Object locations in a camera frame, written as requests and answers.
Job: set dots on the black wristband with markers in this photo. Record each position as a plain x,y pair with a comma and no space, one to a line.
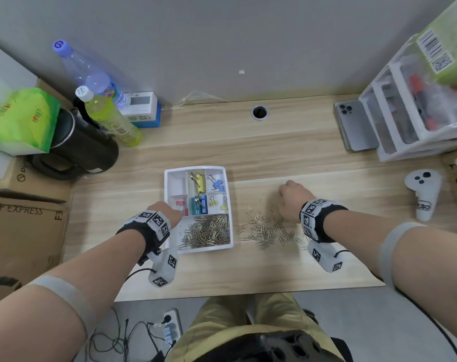
324,218
141,229

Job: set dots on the white flat carton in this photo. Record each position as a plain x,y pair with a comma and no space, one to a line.
2,64

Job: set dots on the white power strip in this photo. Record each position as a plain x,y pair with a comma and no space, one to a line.
175,316

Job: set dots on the yellow drink bottle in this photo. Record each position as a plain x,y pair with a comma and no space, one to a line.
111,118

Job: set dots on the white and blue small box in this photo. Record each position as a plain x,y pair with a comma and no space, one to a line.
141,107

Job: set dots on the large teal binder clip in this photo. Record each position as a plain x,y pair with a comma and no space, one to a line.
195,207

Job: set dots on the large printed cardboard box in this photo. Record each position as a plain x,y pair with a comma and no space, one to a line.
21,245

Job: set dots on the small cardboard box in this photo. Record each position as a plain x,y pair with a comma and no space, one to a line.
40,184

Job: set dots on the person's right forearm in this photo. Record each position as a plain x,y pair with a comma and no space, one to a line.
364,241

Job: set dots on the person's left forearm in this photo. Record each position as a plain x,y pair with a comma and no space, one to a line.
92,271

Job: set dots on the person's khaki trousers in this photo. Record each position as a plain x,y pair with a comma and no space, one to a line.
221,320

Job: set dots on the small blue binder clip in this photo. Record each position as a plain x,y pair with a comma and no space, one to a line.
217,184

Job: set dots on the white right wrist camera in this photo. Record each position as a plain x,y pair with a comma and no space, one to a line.
324,258

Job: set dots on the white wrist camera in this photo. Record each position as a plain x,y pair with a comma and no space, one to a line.
162,269
324,258

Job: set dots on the person's right hand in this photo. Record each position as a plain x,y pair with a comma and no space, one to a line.
294,201

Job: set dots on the clear purple-capped water bottle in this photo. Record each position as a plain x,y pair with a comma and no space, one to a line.
92,77

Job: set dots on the black left wristband with markers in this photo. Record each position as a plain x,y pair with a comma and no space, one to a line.
141,229

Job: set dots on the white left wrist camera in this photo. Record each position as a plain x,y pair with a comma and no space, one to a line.
162,269

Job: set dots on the large yellow binder clip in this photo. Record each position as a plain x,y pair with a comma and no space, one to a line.
201,182

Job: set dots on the person's left hand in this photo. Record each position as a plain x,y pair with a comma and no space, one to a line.
166,214

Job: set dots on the white handheld controller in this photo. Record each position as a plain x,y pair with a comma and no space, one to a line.
424,199

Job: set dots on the pile of silver paper clips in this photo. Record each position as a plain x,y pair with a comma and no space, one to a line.
209,231

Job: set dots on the white compartment tray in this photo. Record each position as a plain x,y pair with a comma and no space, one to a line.
172,184

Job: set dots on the clear plastic film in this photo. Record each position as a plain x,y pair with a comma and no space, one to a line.
198,97

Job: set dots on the small pink binder clip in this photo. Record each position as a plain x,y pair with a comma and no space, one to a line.
182,207

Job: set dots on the black kettle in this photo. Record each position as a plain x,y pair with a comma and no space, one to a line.
85,147

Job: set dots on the green tissue pack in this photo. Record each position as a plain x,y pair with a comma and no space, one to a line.
25,120

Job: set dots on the black right wristband with markers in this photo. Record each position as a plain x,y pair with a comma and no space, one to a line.
324,218

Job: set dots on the grey smartphone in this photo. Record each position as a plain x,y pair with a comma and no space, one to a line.
358,128

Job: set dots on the white drawer organizer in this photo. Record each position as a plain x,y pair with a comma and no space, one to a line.
413,152

